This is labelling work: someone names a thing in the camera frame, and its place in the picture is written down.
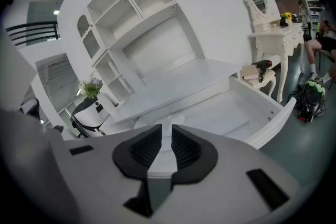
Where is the black backpack with green-white top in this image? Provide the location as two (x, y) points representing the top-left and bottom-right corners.
(287, 78), (329, 123)

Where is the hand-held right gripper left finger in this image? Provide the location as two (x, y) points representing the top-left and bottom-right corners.
(64, 123), (164, 224)

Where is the white ornate cushioned stool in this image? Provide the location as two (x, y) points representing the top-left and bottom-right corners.
(240, 68), (278, 97)

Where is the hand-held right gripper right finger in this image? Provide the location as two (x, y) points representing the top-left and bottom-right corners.
(151, 124), (303, 224)

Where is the black balcony railing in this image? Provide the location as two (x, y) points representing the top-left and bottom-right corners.
(5, 20), (61, 47)

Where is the white and blue flower bouquet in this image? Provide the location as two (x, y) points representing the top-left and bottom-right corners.
(78, 71), (103, 100)

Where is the white ornate dressing table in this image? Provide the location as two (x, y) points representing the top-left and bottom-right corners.
(247, 21), (307, 103)

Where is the black hair dryer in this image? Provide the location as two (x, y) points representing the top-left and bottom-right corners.
(250, 59), (273, 84)

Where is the white shelf rack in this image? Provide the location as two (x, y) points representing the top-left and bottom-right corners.
(306, 0), (327, 33)

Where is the white desk with shelf hutch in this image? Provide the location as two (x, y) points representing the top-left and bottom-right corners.
(56, 0), (298, 151)

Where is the black metal chair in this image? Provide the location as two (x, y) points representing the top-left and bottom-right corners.
(314, 47), (336, 72)

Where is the white wide desk drawer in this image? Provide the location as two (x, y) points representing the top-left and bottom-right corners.
(133, 74), (298, 151)

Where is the white machine with black trim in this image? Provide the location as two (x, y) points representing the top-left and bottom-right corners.
(69, 98), (111, 137)

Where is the beige book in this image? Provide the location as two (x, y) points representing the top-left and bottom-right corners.
(240, 65), (261, 80)

